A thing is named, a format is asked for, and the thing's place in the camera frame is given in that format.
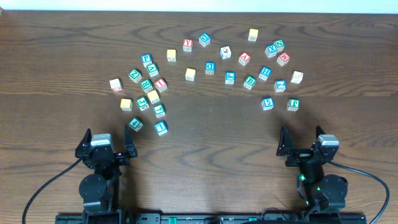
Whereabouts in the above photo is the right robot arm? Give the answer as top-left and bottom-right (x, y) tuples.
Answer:
(276, 126), (348, 212)

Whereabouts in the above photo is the blue 2 block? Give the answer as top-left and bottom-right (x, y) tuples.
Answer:
(274, 80), (287, 93)

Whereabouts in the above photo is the green J block left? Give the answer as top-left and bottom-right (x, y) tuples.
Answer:
(136, 96), (149, 111)

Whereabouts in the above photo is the green R block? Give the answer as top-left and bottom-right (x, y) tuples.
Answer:
(140, 79), (154, 93)

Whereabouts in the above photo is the red M block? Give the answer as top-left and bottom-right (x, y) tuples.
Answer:
(277, 52), (290, 67)

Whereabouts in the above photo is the green N block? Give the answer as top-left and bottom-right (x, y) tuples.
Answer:
(274, 40), (285, 52)

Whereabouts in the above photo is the yellow G block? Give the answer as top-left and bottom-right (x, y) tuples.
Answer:
(120, 98), (133, 111)

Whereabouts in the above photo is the blue P block left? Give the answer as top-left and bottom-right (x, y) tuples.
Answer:
(141, 54), (153, 67)

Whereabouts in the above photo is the blue 5 block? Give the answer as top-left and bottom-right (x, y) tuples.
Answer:
(261, 97), (274, 111)

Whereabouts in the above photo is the blue T block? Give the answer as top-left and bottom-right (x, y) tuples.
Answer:
(154, 121), (168, 136)

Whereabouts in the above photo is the yellow S block middle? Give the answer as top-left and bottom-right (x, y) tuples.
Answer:
(185, 68), (196, 82)

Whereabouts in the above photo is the plain picture block centre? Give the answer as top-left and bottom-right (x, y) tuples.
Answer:
(220, 46), (232, 60)

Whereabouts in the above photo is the blue X block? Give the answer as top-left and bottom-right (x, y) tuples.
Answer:
(265, 44), (278, 58)

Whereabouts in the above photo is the red A block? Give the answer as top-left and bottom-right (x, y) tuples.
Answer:
(238, 52), (251, 66)

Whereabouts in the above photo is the green L block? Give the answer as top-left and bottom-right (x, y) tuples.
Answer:
(153, 104), (165, 118)

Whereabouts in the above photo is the green Z block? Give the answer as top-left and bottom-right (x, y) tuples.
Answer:
(128, 68), (142, 83)

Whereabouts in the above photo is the green V block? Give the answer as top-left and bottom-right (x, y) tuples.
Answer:
(146, 63), (159, 77)

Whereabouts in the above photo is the plain red print block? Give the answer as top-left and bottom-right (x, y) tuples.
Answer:
(109, 78), (123, 93)

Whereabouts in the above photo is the yellow s block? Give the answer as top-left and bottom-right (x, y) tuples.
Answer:
(248, 29), (259, 42)
(185, 68), (196, 82)

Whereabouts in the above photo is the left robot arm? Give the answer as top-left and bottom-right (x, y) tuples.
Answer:
(75, 125), (137, 213)

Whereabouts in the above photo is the green j block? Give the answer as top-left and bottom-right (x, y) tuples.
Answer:
(136, 96), (149, 111)
(287, 98), (300, 111)

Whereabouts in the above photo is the yellow S block top right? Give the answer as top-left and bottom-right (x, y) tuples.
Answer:
(248, 29), (259, 42)

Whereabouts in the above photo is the plain block right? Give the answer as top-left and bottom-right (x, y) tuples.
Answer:
(290, 71), (303, 84)

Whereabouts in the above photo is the red Y block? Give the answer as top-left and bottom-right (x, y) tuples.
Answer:
(183, 39), (193, 52)

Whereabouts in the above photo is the blue D block middle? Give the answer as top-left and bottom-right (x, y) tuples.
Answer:
(205, 62), (215, 75)

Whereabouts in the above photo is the green 4 block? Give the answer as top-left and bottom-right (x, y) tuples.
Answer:
(128, 116), (143, 132)

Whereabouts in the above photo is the blue H block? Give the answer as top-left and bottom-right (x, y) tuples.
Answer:
(259, 67), (272, 81)

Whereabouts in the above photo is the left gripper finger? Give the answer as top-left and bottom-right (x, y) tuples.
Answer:
(124, 124), (137, 157)
(75, 128), (92, 156)

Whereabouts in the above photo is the red I block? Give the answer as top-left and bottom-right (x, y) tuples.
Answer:
(154, 78), (167, 92)

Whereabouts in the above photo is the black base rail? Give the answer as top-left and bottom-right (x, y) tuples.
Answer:
(55, 212), (368, 224)

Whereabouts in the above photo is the green J block right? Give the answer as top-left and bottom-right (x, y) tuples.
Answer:
(287, 98), (300, 111)

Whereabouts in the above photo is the green B block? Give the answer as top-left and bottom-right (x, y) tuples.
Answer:
(243, 75), (257, 90)

